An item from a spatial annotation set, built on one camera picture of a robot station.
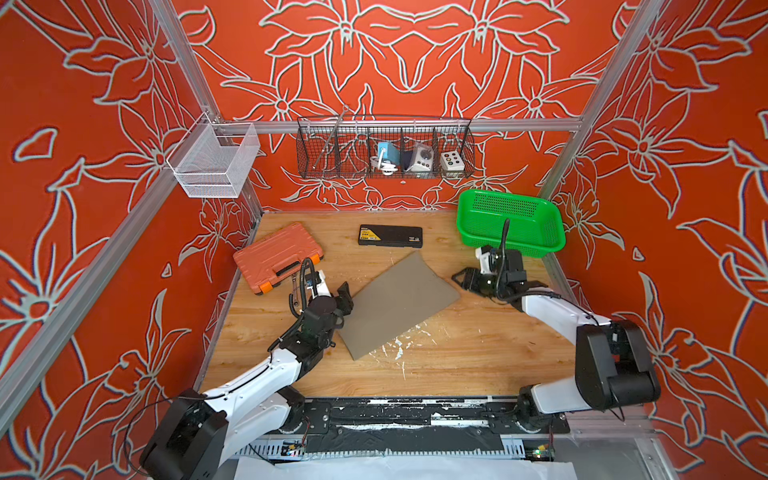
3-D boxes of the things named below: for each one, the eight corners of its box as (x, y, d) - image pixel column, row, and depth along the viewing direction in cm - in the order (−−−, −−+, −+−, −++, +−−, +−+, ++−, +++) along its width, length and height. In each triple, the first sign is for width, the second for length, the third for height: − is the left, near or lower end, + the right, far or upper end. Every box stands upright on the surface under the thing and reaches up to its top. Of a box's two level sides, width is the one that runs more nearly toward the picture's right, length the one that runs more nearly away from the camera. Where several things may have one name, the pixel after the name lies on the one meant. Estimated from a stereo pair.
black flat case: (357, 244, 111) (357, 240, 109) (360, 228, 116) (360, 223, 114) (421, 249, 110) (422, 244, 107) (421, 231, 115) (422, 227, 113)
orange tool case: (256, 298, 96) (251, 291, 92) (235, 260, 106) (229, 252, 102) (325, 259, 107) (323, 250, 103) (299, 227, 117) (297, 218, 113)
